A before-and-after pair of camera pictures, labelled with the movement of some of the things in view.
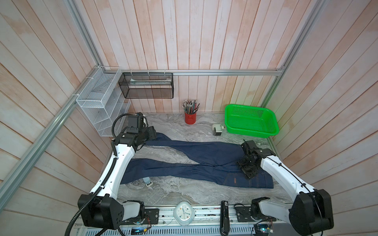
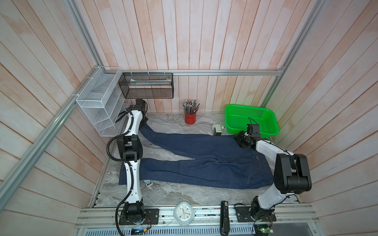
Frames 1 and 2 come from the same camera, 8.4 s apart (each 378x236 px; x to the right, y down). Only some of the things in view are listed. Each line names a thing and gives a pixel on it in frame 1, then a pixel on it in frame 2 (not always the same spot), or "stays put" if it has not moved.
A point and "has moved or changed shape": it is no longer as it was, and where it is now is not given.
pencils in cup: [190, 106] stays put
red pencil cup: [190, 119] stays put
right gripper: [247, 173] -> [237, 136]
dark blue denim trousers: [206, 162] has moved or changed shape
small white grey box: [217, 129] stays put
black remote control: [224, 225] stays put
